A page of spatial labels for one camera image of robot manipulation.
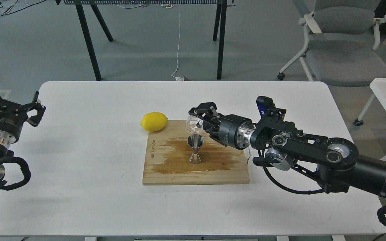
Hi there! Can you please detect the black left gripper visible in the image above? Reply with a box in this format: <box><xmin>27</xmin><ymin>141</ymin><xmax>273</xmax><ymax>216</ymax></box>
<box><xmin>0</xmin><ymin>77</ymin><xmax>47</xmax><ymax>144</ymax></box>

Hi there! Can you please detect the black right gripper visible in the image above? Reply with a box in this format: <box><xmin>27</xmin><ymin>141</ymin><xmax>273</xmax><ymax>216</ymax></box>
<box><xmin>188</xmin><ymin>102</ymin><xmax>253</xmax><ymax>150</ymax></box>

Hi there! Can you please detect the clear glass measuring cup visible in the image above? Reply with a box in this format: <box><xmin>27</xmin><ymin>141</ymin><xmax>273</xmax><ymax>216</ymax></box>
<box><xmin>185</xmin><ymin>114</ymin><xmax>204</xmax><ymax>134</ymax></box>

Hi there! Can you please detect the steel double jigger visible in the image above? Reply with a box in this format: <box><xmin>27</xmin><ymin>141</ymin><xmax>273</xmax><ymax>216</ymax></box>
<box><xmin>187</xmin><ymin>133</ymin><xmax>204</xmax><ymax>164</ymax></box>

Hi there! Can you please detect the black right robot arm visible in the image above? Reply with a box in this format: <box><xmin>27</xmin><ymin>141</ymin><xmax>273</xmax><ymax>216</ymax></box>
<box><xmin>188</xmin><ymin>96</ymin><xmax>386</xmax><ymax>226</ymax></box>

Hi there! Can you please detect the wooden cutting board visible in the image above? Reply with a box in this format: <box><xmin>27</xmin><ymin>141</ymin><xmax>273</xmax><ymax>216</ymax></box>
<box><xmin>142</xmin><ymin>120</ymin><xmax>250</xmax><ymax>185</ymax></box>

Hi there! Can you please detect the yellow lemon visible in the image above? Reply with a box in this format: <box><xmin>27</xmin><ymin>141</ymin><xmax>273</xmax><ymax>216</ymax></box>
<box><xmin>140</xmin><ymin>112</ymin><xmax>168</xmax><ymax>132</ymax></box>

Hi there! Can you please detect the grey office chair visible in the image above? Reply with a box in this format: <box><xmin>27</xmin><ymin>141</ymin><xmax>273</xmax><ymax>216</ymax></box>
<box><xmin>277</xmin><ymin>0</ymin><xmax>386</xmax><ymax>87</ymax></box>

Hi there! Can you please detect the white power cable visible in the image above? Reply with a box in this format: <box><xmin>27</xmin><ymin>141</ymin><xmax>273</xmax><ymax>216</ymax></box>
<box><xmin>171</xmin><ymin>5</ymin><xmax>184</xmax><ymax>82</ymax></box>

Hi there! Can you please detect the black metal frame table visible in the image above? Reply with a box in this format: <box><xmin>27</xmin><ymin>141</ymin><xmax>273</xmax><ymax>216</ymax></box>
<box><xmin>63</xmin><ymin>0</ymin><xmax>235</xmax><ymax>81</ymax></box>

